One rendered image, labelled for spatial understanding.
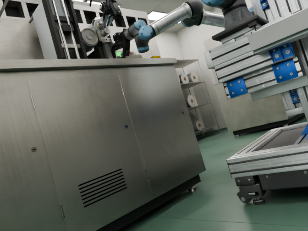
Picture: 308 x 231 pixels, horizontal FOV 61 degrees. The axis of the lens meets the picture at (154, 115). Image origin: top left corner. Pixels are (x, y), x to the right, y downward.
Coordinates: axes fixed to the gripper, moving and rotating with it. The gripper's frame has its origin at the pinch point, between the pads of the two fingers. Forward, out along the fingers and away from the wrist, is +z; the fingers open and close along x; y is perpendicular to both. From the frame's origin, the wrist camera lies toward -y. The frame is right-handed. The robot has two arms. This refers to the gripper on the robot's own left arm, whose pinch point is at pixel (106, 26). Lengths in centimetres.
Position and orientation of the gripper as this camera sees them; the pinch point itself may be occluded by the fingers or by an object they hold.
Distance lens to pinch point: 192.4
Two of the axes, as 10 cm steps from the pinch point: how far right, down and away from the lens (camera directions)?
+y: -6.4, -5.9, 5.0
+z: -3.3, 7.9, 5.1
